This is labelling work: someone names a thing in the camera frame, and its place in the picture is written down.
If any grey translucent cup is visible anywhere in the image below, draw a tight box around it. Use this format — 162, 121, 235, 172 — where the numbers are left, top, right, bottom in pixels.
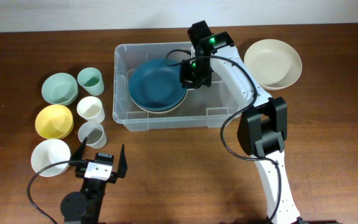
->
78, 121, 107, 149

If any dark blue bowl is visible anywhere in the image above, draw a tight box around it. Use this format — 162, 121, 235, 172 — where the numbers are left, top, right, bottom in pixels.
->
128, 58, 188, 112

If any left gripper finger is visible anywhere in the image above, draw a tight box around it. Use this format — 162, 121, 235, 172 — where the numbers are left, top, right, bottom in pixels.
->
117, 144, 128, 179
69, 137, 88, 165

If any mint green small bowl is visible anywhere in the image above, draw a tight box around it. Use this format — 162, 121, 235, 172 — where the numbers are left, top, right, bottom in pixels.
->
42, 73, 78, 106

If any cream white cup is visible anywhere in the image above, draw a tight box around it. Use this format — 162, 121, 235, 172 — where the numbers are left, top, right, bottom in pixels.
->
76, 96, 105, 123

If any clear plastic storage bin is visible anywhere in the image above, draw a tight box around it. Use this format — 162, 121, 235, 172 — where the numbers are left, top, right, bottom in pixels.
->
112, 42, 238, 131

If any white small bowl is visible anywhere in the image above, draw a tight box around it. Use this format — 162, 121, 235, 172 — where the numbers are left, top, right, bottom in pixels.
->
30, 139, 71, 177

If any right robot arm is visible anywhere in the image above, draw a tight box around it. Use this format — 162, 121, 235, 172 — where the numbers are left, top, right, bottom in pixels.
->
179, 21, 304, 223

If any mint green cup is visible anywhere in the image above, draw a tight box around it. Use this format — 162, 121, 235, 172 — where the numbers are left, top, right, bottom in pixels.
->
77, 67, 104, 96

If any yellow small bowl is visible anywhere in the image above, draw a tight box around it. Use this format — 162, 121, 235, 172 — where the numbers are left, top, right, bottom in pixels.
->
35, 105, 74, 139

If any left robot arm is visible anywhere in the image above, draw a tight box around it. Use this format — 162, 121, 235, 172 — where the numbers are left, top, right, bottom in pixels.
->
60, 138, 127, 224

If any beige bowl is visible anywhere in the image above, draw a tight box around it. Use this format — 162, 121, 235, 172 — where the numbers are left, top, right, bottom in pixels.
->
128, 68, 188, 114
244, 39, 303, 90

